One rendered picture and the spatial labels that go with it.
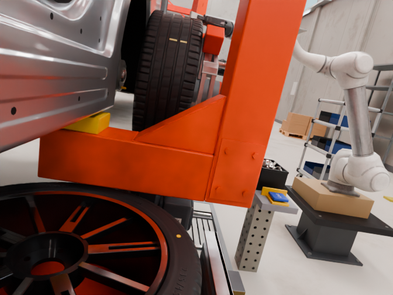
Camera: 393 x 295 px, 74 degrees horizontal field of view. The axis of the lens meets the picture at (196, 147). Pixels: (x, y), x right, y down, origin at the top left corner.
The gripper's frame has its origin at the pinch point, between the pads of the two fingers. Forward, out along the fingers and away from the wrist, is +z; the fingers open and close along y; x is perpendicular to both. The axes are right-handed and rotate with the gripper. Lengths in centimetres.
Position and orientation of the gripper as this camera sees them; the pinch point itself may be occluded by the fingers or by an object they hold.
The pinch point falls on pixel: (196, 16)
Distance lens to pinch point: 145.1
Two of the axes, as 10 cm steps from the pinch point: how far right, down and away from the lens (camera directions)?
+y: -4.9, -2.6, 8.3
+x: 1.9, -9.6, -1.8
